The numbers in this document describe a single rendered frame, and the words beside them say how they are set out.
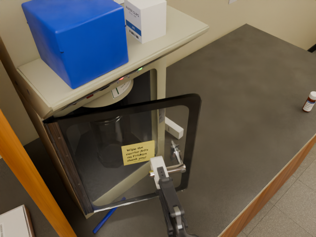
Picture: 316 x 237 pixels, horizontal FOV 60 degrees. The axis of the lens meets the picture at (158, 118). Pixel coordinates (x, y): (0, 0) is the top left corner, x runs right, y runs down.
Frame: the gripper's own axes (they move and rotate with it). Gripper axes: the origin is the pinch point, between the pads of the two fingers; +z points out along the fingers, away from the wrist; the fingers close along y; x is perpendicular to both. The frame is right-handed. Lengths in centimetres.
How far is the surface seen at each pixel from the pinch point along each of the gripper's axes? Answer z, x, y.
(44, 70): 3.1, 17.1, 31.0
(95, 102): 13.8, 11.5, 12.8
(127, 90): 16.5, 3.6, 12.6
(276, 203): 27, -90, -120
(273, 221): 17, -82, -120
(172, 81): 61, -23, -26
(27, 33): 6.7, 18.3, 35.3
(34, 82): 0.4, 18.5, 31.0
